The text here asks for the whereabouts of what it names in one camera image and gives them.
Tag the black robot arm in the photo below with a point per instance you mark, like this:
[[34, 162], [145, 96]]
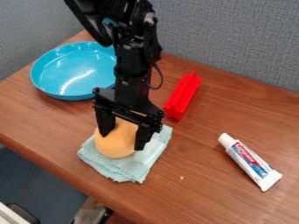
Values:
[[125, 25]]

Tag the yellow orange ball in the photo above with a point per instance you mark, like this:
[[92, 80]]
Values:
[[118, 144]]

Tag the red plastic block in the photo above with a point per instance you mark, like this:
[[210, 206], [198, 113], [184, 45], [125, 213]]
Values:
[[182, 96]]

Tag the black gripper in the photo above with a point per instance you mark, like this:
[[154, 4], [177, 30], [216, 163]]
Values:
[[128, 101]]

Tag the white toothpaste tube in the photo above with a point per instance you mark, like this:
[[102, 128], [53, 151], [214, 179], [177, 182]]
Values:
[[252, 163]]

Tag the light green folded cloth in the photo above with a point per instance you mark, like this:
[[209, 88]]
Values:
[[134, 167]]

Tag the blue plate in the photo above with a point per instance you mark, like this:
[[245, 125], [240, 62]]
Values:
[[70, 70]]

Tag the metal table leg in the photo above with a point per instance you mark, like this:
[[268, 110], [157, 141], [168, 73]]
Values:
[[93, 213]]

